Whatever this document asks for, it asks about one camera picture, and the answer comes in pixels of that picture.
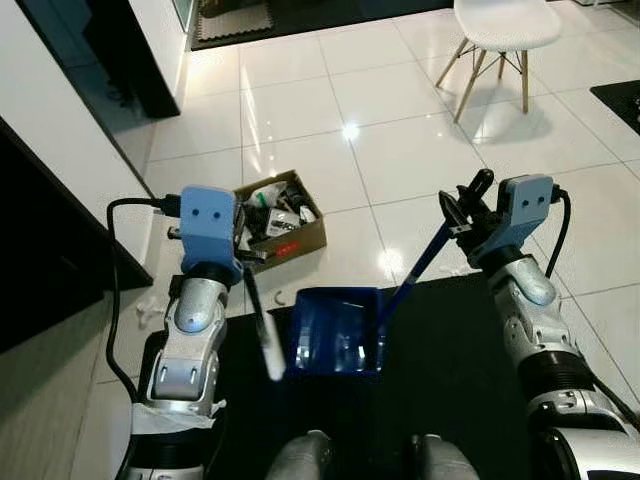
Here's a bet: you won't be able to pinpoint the black cabinet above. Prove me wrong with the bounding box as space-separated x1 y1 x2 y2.
0 117 154 354

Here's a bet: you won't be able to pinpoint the black brush with white bristles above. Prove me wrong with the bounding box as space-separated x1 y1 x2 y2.
243 266 287 382

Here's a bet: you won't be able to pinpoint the white bottle with green print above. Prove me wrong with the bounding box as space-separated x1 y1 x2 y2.
249 183 288 208

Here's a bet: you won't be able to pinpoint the grey left robot leg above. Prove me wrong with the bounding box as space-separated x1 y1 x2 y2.
264 430 334 480

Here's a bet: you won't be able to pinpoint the grey textured doormat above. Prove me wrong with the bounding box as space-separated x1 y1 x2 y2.
199 0 274 42

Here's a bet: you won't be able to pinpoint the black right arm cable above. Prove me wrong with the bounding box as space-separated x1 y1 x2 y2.
543 188 574 282

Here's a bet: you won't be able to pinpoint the white chair with wooden legs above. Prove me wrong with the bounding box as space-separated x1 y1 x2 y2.
434 0 564 125

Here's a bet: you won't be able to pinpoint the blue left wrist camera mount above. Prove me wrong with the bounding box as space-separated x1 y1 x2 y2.
180 186 245 287

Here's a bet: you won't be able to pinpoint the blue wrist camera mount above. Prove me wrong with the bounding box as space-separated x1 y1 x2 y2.
180 186 245 287
474 175 558 271

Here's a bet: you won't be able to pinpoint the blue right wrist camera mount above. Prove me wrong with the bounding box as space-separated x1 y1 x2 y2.
474 175 558 271

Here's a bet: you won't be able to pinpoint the grey right robot leg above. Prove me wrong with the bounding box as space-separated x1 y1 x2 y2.
407 433 482 480

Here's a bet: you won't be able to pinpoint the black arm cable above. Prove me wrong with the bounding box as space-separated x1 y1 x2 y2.
543 188 574 282
104 197 187 403

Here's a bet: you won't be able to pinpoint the large black floor mat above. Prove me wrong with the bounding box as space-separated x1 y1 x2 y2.
140 270 640 480

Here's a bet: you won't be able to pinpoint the black carpet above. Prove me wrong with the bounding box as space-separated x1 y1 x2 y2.
192 0 456 52

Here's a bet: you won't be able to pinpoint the grey robot leg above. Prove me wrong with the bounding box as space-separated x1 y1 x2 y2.
264 430 334 480
407 433 482 480

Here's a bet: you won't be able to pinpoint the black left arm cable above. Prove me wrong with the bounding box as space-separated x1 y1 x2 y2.
104 197 187 403

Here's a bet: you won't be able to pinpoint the brown cardboard box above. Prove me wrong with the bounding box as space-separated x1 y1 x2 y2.
234 169 329 267

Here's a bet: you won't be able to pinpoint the dark glossy wall panel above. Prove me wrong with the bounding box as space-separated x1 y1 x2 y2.
18 0 182 122

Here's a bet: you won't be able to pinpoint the blue plastic dustpan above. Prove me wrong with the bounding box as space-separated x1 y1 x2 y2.
290 222 453 377

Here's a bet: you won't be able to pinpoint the small black floor mat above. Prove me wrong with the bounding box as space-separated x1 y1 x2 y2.
590 80 640 136

